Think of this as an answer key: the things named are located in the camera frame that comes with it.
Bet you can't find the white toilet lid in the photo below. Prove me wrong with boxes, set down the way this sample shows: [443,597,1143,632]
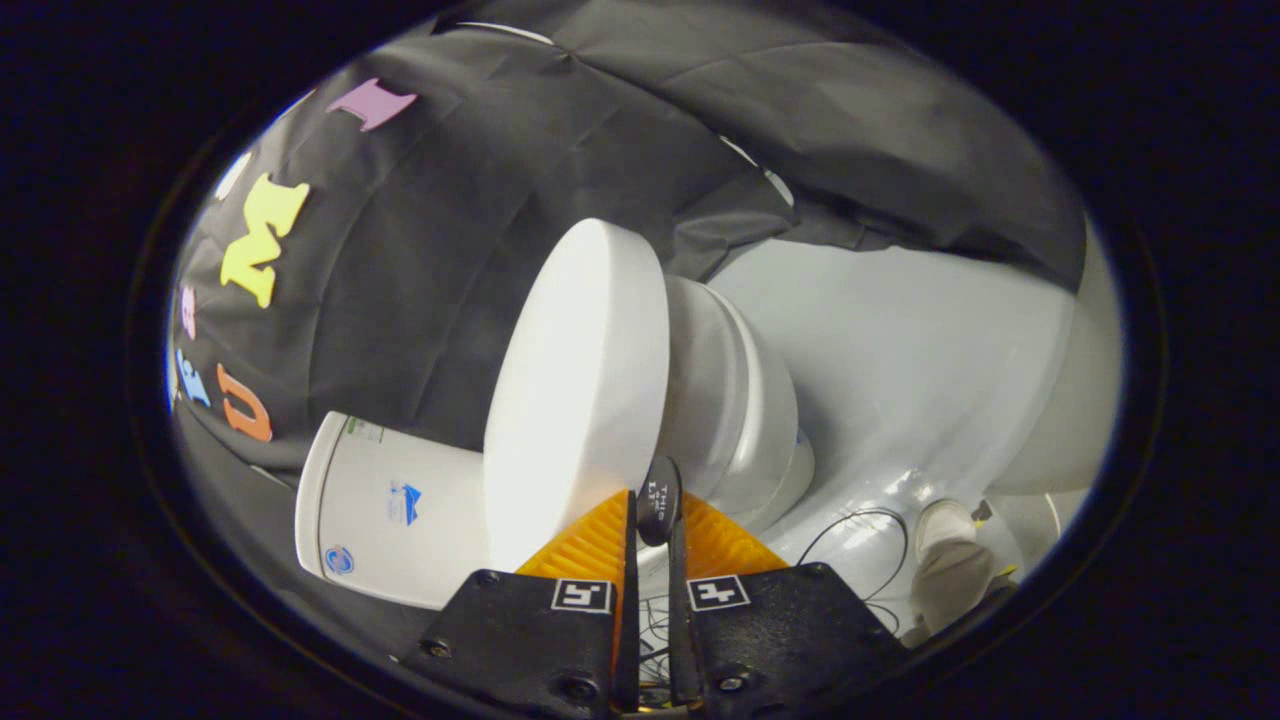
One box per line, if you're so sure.
[483,218,686,571]

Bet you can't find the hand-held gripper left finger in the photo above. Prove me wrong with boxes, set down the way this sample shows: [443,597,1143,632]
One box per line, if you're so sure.
[400,488,641,719]

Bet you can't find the person's white shoe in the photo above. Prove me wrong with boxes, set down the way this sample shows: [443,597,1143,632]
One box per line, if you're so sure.
[915,498,979,556]

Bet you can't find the black backdrop cloth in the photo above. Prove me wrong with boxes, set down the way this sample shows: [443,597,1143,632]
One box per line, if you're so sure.
[165,0,1089,481]

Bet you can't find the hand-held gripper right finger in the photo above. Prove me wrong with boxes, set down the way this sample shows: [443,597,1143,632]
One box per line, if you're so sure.
[668,490,911,719]

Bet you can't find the white ceramic toilet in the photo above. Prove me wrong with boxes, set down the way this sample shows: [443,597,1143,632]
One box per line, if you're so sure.
[295,275,816,611]

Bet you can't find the person's leg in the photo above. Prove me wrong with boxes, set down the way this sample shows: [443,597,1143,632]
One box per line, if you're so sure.
[905,540,1001,641]

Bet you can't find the thin black cables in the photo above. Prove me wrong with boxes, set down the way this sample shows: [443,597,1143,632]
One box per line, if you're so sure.
[795,505,911,636]

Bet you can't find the white toilet tank cover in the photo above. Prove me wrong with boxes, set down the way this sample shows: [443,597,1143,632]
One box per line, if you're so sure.
[295,412,348,583]

